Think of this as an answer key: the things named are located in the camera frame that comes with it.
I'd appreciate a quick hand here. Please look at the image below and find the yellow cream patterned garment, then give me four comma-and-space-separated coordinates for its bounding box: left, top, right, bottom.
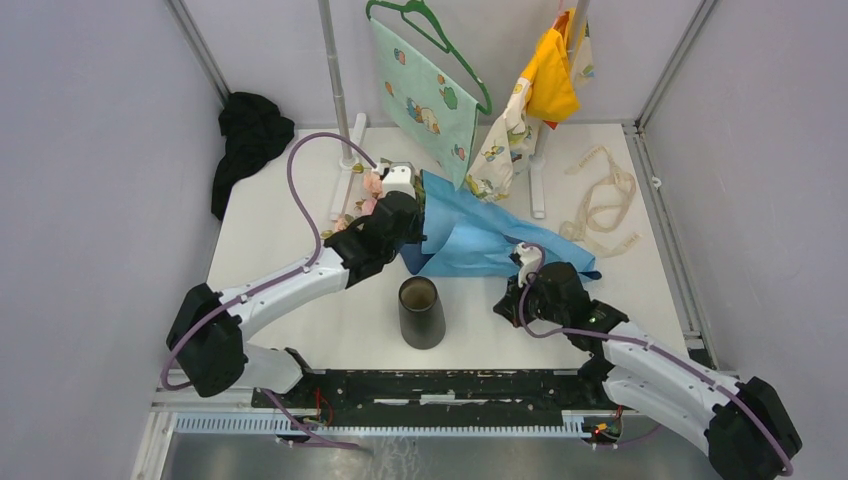
464, 8, 595, 202

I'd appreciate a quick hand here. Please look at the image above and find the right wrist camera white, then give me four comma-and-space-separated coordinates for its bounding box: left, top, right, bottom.
511, 242, 545, 288

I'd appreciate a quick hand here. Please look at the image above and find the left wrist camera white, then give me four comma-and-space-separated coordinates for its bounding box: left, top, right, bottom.
380, 162, 416, 199

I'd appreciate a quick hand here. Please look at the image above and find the white cable duct strip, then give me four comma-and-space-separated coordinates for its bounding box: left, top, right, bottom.
173, 411, 590, 439

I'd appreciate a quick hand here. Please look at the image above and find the green hanger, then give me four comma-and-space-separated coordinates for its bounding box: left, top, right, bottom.
365, 0, 493, 115

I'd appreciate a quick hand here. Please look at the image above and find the mint green patterned towel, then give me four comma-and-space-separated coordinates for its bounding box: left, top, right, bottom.
369, 19, 478, 189

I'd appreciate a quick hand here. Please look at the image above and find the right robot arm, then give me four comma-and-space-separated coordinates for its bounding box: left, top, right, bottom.
493, 260, 803, 479

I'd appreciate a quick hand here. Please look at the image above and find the dark blue wrapping paper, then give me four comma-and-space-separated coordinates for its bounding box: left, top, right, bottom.
400, 244, 430, 275

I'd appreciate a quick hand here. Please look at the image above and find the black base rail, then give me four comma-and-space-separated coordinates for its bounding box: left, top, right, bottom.
278, 370, 618, 427

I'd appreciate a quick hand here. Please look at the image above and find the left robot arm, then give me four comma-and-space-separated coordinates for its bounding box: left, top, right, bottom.
166, 191, 423, 408

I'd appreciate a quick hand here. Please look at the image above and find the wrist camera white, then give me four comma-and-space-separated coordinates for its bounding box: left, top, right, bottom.
511, 242, 545, 288
380, 162, 416, 199

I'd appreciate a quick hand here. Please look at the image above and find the black cloth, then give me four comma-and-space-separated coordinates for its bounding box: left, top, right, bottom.
210, 92, 295, 221

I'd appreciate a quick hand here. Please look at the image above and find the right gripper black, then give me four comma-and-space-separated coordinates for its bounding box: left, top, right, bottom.
492, 270, 567, 328

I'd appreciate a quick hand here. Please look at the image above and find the pink flower bouquet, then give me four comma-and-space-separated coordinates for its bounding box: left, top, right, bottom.
320, 158, 426, 240

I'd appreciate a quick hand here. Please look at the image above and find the black vase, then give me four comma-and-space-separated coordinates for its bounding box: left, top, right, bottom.
398, 276, 446, 350

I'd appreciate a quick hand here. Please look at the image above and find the light blue wrapping paper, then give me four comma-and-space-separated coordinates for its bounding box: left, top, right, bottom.
418, 171, 602, 280

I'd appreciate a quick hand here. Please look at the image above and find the cream ribbon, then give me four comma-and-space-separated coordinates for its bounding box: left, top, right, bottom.
559, 145, 641, 258

